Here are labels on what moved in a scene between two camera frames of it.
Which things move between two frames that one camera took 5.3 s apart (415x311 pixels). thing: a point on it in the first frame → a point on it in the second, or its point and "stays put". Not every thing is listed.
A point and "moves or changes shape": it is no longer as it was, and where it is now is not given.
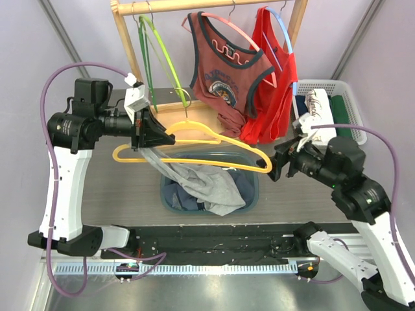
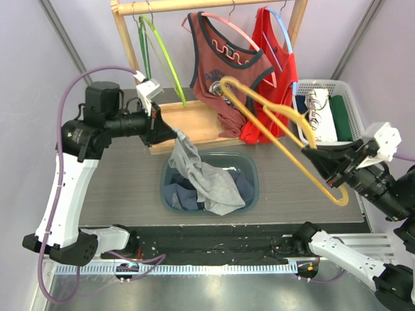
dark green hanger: [142, 31] stays put
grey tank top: [205, 183] moves or changes shape
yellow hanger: [220, 139] → [268, 108]
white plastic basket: [337, 87] stays put
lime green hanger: [148, 18] stays put
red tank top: [270, 105] stays put
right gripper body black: [281, 161] → [341, 166]
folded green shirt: [340, 115] stays put
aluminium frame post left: [51, 13] stays put
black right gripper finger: [275, 173] → [331, 159]
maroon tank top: [223, 76] stays put
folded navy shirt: [302, 107] stays put
